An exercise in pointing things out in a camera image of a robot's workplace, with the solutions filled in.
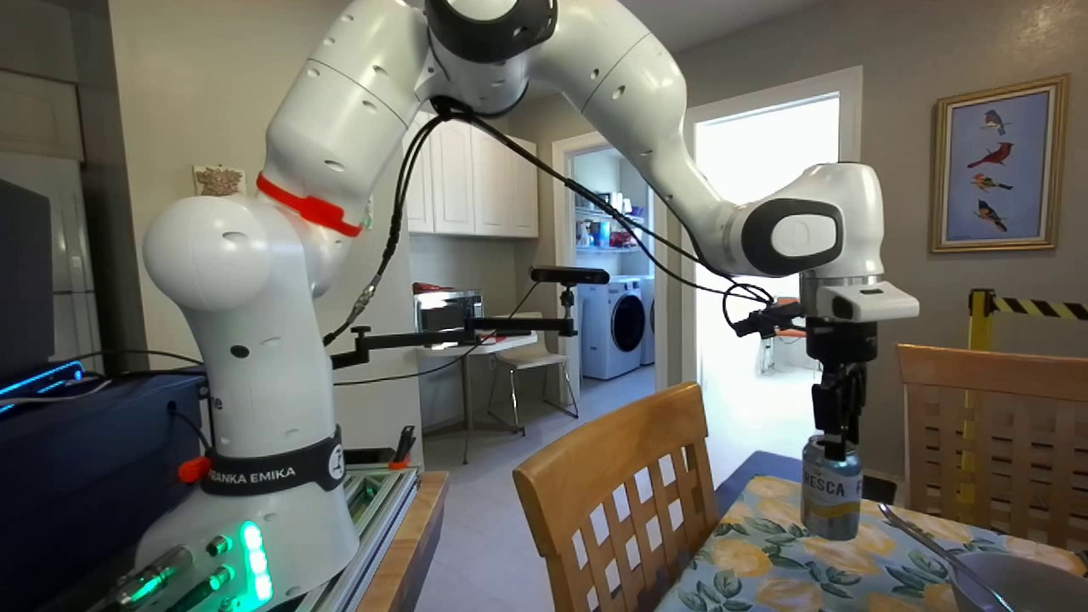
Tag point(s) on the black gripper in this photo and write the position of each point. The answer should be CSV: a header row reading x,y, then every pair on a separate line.
x,y
840,391

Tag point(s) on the silver blue drink can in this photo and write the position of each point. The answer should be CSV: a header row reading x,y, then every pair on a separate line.
x,y
832,492

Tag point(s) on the robot base control panel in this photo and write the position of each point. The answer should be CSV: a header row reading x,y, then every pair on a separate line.
x,y
244,571

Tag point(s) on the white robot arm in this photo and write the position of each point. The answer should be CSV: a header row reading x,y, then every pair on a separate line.
x,y
270,510

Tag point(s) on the far wooden lattice chair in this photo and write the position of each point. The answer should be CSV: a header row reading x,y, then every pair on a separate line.
x,y
999,440

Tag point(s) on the wooden lattice chair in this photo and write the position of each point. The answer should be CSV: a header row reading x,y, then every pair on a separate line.
x,y
621,506
999,440

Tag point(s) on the lemon print tablecloth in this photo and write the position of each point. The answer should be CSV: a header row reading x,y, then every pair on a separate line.
x,y
761,558

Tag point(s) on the grey laptop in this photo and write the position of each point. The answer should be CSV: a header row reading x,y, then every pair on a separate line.
x,y
993,580

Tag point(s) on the near wooden lattice chair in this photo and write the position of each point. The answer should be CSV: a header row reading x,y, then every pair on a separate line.
x,y
621,506

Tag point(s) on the white washing machine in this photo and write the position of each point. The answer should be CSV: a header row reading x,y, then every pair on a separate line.
x,y
616,328

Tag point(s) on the framed bird picture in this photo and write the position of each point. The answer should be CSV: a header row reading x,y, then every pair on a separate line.
x,y
999,161

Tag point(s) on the small white side table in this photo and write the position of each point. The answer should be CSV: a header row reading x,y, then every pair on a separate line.
x,y
491,387

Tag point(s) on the dark blue box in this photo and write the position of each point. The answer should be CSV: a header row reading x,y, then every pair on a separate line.
x,y
81,482

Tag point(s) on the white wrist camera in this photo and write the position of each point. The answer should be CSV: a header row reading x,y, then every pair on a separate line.
x,y
864,303

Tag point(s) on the yellow black barrier post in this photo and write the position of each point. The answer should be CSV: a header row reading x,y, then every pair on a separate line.
x,y
989,303

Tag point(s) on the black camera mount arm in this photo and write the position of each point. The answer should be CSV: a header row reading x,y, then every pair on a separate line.
x,y
468,330

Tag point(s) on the white wall cabinets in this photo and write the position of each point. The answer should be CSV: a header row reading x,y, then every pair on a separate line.
x,y
469,186

